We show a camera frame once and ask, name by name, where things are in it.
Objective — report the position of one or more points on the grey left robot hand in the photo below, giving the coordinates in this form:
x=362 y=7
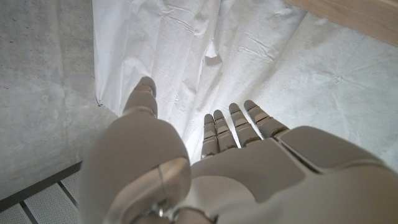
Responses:
x=248 y=180

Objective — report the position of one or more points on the white cloth curtain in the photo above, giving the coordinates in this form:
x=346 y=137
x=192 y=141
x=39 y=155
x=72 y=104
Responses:
x=248 y=56

